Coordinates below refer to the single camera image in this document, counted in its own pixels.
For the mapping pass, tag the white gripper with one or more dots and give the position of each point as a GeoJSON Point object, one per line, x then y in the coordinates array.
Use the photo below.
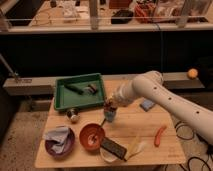
{"type": "Point", "coordinates": [112, 99]}

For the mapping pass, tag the dark red grape bunch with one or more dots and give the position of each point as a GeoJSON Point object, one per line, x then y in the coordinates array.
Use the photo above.
{"type": "Point", "coordinates": [109, 106]}

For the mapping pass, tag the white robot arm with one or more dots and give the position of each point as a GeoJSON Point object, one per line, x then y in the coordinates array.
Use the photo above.
{"type": "Point", "coordinates": [150, 86]}

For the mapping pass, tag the blue plastic cup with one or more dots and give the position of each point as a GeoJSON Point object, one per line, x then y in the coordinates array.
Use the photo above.
{"type": "Point", "coordinates": [109, 114]}

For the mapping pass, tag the small brown block toy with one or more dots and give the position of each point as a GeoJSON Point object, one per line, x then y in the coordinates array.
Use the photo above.
{"type": "Point", "coordinates": [91, 89]}

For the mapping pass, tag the blue sponge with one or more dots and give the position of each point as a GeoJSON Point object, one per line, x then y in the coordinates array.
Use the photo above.
{"type": "Point", "coordinates": [146, 105]}

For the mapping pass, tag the metal round tin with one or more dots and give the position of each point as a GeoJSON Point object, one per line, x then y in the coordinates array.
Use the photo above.
{"type": "Point", "coordinates": [73, 115]}

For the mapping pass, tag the red bowl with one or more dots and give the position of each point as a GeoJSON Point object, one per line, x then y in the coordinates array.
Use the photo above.
{"type": "Point", "coordinates": [91, 136]}

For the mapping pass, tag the black rectangular remote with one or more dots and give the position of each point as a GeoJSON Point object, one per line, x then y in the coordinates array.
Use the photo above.
{"type": "Point", "coordinates": [114, 148]}

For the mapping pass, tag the green plastic tray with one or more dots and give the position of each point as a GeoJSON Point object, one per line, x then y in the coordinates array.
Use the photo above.
{"type": "Point", "coordinates": [65, 99]}

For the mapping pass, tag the pale yellow banana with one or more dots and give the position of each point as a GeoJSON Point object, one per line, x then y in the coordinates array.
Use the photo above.
{"type": "Point", "coordinates": [135, 148]}

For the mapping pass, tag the orange carrot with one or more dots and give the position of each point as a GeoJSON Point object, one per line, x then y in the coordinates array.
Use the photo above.
{"type": "Point", "coordinates": [158, 135]}

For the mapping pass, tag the purple bowl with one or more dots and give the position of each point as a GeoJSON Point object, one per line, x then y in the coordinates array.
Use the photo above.
{"type": "Point", "coordinates": [69, 145]}

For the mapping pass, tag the grey blue cloth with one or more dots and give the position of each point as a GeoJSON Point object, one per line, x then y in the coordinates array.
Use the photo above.
{"type": "Point", "coordinates": [59, 135]}

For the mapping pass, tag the black basket on shelf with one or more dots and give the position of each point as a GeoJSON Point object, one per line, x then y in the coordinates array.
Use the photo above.
{"type": "Point", "coordinates": [122, 17]}

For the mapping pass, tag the orange ball on ledge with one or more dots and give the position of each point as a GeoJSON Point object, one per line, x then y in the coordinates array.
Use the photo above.
{"type": "Point", "coordinates": [192, 73]}

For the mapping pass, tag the red object on shelf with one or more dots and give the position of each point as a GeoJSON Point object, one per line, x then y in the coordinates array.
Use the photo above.
{"type": "Point", "coordinates": [144, 12]}

